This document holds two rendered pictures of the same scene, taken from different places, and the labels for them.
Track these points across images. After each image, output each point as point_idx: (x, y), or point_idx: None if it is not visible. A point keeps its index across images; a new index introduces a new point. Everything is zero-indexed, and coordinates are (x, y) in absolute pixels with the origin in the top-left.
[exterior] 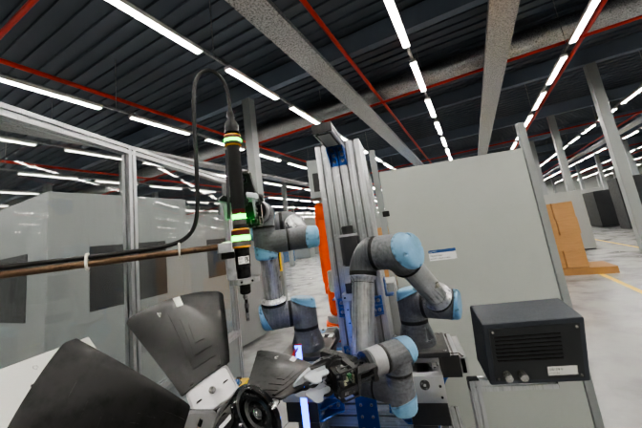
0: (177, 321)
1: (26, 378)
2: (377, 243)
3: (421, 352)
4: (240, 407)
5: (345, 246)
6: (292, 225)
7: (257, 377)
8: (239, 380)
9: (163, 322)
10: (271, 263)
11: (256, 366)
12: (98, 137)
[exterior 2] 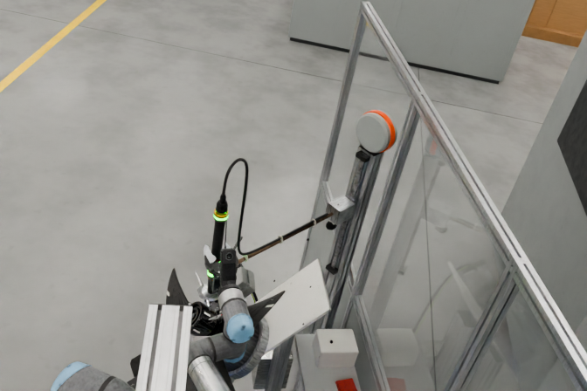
0: (259, 305)
1: (314, 284)
2: (104, 372)
3: None
4: (199, 308)
5: None
6: (214, 366)
7: (219, 367)
8: None
9: (266, 301)
10: None
11: (227, 379)
12: (488, 221)
